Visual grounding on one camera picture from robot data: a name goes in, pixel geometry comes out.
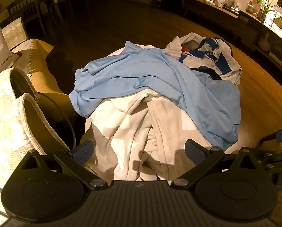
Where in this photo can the wooden chair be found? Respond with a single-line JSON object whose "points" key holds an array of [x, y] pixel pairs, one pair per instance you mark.
{"points": [[26, 9]]}

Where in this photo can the white and blue jersey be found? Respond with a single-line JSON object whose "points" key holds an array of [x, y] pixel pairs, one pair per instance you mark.
{"points": [[199, 52]]}

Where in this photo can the white garment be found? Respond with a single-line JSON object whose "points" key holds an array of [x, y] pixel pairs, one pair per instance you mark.
{"points": [[140, 137]]}

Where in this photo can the light blue t-shirt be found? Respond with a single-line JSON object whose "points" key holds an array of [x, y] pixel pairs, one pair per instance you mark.
{"points": [[213, 105]]}

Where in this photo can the cream patterned sofa cushion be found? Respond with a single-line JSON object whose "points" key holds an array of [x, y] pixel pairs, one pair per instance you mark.
{"points": [[23, 126]]}

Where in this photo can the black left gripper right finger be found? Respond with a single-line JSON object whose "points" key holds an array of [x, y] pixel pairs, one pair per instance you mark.
{"points": [[206, 161]]}

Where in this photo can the long wooden sideboard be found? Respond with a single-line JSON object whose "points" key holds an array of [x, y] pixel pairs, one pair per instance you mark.
{"points": [[242, 29]]}

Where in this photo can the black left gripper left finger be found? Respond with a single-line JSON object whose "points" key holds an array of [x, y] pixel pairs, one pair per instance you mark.
{"points": [[72, 163]]}

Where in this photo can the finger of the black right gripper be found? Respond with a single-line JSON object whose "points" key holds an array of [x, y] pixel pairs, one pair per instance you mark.
{"points": [[276, 135]]}

